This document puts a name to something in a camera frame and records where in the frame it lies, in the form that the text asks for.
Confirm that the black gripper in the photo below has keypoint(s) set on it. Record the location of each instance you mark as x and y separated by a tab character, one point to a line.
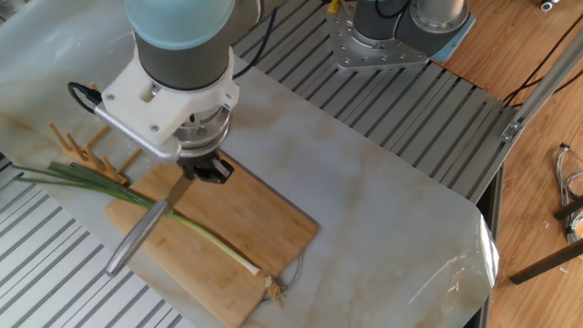
198	163

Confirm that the steel kitchen knife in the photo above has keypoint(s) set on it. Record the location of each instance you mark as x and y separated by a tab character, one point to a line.
136	237

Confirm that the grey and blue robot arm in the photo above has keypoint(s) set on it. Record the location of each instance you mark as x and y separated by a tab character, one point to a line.
182	59

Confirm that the green garlic stalk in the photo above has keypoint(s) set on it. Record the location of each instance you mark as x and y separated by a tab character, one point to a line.
136	197

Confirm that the cut garlic root end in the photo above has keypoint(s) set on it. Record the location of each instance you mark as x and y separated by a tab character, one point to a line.
274	291

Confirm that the wooden cutting board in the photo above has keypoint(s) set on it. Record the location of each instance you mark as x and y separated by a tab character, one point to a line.
237	214

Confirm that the wooden peg rack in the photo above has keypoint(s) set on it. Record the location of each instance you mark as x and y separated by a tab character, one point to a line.
91	159

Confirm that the marble pattern table mat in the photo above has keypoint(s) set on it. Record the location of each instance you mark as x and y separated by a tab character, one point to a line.
364	205

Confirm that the yellow plug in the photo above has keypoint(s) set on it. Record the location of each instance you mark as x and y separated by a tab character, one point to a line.
334	5

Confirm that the black metal bar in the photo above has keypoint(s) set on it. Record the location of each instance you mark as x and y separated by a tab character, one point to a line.
546	262
569	210

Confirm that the metal tools on table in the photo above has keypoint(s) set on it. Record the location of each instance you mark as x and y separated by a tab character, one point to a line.
567	182

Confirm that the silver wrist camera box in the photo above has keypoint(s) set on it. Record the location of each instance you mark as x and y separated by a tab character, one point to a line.
155	148

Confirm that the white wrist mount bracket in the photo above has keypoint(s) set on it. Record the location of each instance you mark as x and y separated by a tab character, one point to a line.
150	107

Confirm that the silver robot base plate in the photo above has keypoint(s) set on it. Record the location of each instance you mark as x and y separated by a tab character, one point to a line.
360	52

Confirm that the aluminium frame beam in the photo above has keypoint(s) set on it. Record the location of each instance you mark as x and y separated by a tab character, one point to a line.
542	86

